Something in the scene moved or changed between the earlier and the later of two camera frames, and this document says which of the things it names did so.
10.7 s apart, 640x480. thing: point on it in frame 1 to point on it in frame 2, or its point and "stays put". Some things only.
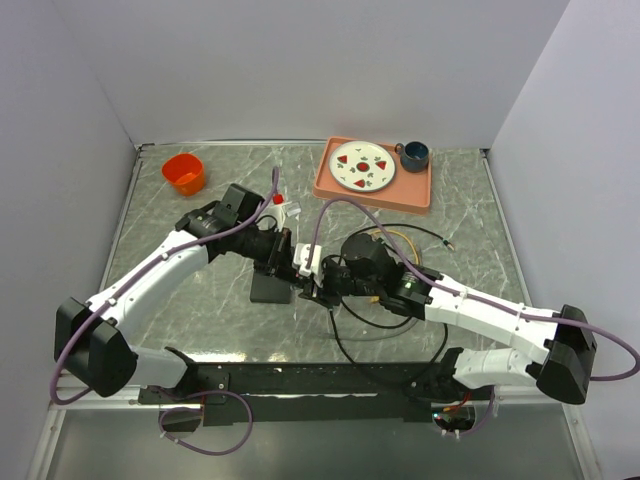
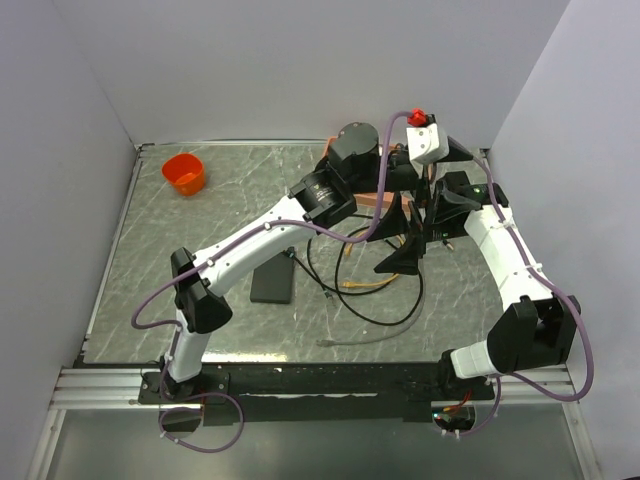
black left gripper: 279,259 to 455,155
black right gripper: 323,293 to 404,261
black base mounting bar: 317,393 stays put
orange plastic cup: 186,171 stays put
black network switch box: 269,289 stays put
